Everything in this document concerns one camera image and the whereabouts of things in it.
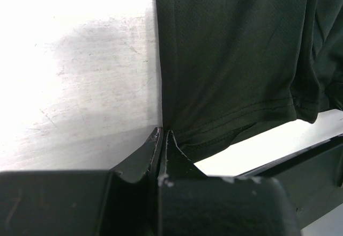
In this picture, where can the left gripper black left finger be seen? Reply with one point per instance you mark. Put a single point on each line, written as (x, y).
(116, 201)

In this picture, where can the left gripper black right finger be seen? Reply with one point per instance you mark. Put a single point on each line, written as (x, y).
(192, 203)

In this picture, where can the black t shirt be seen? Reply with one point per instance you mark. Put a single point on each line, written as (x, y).
(232, 69)

